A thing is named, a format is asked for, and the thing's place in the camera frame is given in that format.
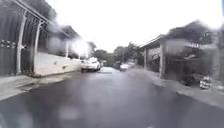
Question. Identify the row of trees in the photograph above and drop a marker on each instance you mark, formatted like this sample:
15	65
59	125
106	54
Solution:
110	53

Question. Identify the pale parked car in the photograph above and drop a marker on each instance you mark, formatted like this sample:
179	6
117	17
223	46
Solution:
125	66

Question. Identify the white car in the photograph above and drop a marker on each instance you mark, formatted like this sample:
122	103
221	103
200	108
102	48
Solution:
89	64

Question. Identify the wet grey asphalt road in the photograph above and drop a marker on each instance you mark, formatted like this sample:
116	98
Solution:
110	100

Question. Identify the grey concrete pavement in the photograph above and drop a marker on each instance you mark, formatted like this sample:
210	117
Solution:
200	93

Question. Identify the tall dark metal gate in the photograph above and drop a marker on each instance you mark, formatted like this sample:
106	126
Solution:
16	43

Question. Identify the light concrete pavement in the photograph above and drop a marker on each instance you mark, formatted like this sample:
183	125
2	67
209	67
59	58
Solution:
13	85

